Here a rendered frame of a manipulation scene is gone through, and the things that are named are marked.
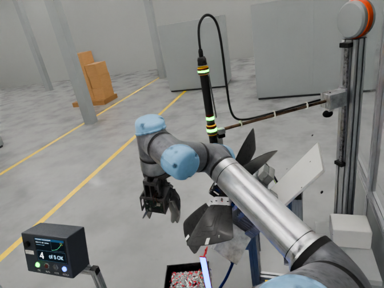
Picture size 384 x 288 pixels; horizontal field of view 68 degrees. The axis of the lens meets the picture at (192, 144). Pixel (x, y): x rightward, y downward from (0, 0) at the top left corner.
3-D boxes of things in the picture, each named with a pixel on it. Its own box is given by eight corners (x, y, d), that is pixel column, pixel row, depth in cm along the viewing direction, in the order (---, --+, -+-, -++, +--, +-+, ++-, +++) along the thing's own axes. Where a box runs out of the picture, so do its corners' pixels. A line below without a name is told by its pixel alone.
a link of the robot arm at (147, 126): (143, 131, 64) (127, 118, 70) (149, 170, 70) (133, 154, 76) (172, 120, 68) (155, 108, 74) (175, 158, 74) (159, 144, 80)
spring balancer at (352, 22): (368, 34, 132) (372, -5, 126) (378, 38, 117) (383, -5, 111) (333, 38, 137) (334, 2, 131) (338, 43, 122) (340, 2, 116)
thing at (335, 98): (337, 103, 141) (338, 86, 138) (348, 106, 135) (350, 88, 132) (320, 108, 139) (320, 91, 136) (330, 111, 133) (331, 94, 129)
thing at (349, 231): (363, 227, 150) (365, 210, 146) (371, 250, 136) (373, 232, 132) (328, 225, 156) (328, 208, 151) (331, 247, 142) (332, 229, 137)
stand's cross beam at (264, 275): (294, 280, 164) (294, 275, 163) (294, 286, 161) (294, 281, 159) (260, 275, 171) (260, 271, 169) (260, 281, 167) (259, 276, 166)
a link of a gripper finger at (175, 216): (172, 234, 85) (159, 211, 81) (178, 219, 90) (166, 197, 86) (182, 232, 84) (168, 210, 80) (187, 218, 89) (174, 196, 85)
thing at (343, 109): (339, 162, 154) (344, 41, 129) (346, 166, 149) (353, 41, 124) (334, 163, 154) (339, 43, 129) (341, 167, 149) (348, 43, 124)
